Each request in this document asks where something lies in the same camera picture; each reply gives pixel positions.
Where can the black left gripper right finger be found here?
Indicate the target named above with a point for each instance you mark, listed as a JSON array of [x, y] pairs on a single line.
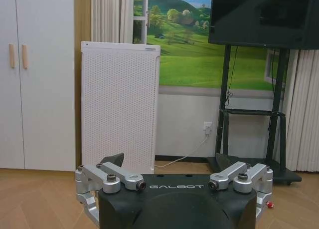
[[245, 177]]

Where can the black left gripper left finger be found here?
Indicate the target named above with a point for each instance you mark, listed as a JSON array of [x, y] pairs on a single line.
[[112, 177]]

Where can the black television stand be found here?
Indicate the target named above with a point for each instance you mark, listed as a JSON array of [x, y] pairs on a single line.
[[251, 129]]

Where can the white perforated air purifier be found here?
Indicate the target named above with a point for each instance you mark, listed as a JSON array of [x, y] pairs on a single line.
[[120, 103]]

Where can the cream pleated curtain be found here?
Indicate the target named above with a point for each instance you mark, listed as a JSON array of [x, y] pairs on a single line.
[[111, 14], [302, 111]]

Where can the white wardrobe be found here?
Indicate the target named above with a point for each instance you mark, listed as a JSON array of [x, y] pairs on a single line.
[[37, 79]]

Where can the green hills landscape poster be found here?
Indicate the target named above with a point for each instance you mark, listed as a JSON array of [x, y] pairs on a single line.
[[197, 47]]

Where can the black television screen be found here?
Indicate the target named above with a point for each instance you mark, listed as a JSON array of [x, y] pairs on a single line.
[[264, 18]]

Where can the white wall socket plug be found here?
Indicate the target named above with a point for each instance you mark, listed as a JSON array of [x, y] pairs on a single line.
[[207, 128]]

